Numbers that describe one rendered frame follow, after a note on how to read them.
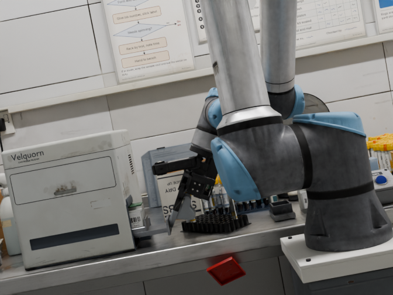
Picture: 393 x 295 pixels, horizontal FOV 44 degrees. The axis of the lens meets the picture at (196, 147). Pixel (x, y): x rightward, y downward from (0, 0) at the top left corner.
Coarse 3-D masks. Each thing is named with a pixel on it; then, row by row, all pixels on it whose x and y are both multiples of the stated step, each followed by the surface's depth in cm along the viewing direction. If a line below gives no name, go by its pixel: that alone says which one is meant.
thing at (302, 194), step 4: (300, 192) 124; (304, 192) 123; (300, 196) 124; (304, 196) 123; (300, 200) 125; (304, 200) 123; (300, 204) 127; (304, 204) 123; (300, 208) 128; (304, 208) 124; (304, 212) 124
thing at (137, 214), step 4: (128, 208) 121; (132, 208) 121; (136, 208) 121; (140, 208) 120; (132, 212) 120; (136, 212) 120; (140, 212) 120; (144, 212) 124; (132, 216) 120; (136, 216) 120; (140, 216) 120; (144, 216) 123; (132, 220) 120; (136, 220) 120; (140, 220) 120; (132, 224) 120; (136, 224) 120; (140, 224) 120; (132, 228) 120
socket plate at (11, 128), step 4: (0, 112) 180; (4, 112) 180; (8, 112) 180; (0, 116) 180; (4, 116) 180; (8, 116) 180; (4, 120) 180; (8, 120) 180; (12, 120) 180; (8, 124) 180; (12, 124) 180; (8, 128) 180; (12, 128) 180; (4, 132) 180; (8, 132) 180; (12, 132) 180
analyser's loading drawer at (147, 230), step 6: (168, 216) 123; (144, 222) 119; (168, 222) 120; (138, 228) 120; (144, 228) 120; (150, 228) 122; (156, 228) 120; (162, 228) 119; (168, 228) 119; (138, 234) 119; (144, 234) 120; (150, 234) 120; (168, 234) 119
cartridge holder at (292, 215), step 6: (270, 204) 125; (276, 204) 127; (282, 204) 122; (288, 204) 122; (270, 210) 129; (276, 210) 122; (282, 210) 122; (288, 210) 122; (276, 216) 121; (282, 216) 120; (288, 216) 120; (294, 216) 120
